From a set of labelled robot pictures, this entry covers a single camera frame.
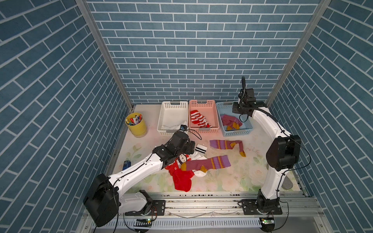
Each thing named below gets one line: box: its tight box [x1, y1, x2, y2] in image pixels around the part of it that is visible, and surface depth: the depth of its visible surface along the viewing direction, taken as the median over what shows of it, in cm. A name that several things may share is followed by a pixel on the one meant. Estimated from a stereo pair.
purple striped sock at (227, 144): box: [209, 139, 247, 158], surface depth 99 cm
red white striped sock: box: [190, 109, 213, 128], surface depth 110 cm
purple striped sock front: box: [181, 154, 232, 173], surface depth 90 cm
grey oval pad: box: [281, 175, 293, 190], surface depth 81 cm
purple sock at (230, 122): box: [220, 114, 243, 131], surface depth 107 cm
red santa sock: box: [165, 159, 195, 193], surface depth 84 cm
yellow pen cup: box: [124, 112, 148, 138], surface depth 98 cm
